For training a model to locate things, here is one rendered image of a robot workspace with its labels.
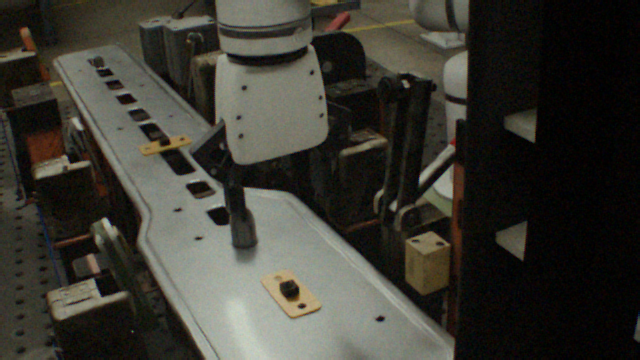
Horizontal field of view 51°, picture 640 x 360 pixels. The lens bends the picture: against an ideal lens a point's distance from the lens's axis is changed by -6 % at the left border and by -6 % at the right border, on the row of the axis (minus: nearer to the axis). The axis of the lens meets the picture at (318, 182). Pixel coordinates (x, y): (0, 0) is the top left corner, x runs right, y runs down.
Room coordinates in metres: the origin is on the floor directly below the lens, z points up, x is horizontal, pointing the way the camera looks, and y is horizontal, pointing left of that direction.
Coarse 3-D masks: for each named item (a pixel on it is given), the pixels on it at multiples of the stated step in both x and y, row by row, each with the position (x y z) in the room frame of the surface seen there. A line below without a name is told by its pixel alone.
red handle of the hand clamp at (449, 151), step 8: (448, 152) 0.71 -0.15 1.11; (440, 160) 0.71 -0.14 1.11; (448, 160) 0.71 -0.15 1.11; (432, 168) 0.70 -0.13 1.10; (440, 168) 0.70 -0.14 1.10; (448, 168) 0.71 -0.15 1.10; (424, 176) 0.70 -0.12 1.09; (432, 176) 0.70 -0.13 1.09; (424, 184) 0.69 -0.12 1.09; (432, 184) 0.70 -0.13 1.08; (424, 192) 0.69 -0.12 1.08; (416, 200) 0.69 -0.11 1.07; (392, 208) 0.68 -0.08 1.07
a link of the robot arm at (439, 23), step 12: (408, 0) 1.24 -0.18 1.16; (420, 0) 1.17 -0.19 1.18; (432, 0) 1.17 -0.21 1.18; (444, 0) 1.17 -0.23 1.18; (420, 12) 1.19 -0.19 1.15; (432, 12) 1.18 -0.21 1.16; (444, 12) 1.17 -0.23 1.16; (420, 24) 1.21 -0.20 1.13; (432, 24) 1.19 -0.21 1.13; (444, 24) 1.18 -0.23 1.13; (456, 24) 1.17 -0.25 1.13
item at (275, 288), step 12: (264, 276) 0.66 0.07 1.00; (276, 276) 0.66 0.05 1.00; (288, 276) 0.65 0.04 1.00; (276, 288) 0.63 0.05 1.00; (288, 288) 0.62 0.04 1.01; (300, 288) 0.63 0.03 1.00; (276, 300) 0.61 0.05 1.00; (288, 300) 0.61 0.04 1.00; (300, 300) 0.61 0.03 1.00; (312, 300) 0.61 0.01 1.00; (288, 312) 0.59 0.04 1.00; (300, 312) 0.59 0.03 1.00; (312, 312) 0.59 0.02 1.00
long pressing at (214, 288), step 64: (64, 64) 1.56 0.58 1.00; (128, 64) 1.51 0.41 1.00; (128, 128) 1.13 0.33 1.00; (192, 128) 1.11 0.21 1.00; (128, 192) 0.90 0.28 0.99; (256, 192) 0.86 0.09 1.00; (192, 256) 0.71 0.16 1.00; (256, 256) 0.70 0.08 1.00; (320, 256) 0.69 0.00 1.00; (192, 320) 0.59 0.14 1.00; (256, 320) 0.58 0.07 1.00; (320, 320) 0.57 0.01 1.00; (384, 320) 0.57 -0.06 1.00
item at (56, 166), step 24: (48, 168) 0.89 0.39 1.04; (72, 168) 0.89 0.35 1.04; (48, 192) 0.88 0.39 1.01; (72, 192) 0.89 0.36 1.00; (96, 192) 0.91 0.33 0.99; (48, 216) 0.87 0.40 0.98; (72, 216) 0.89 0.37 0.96; (96, 216) 0.90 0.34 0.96; (48, 240) 0.87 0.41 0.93; (72, 240) 0.88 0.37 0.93; (72, 264) 0.88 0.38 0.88
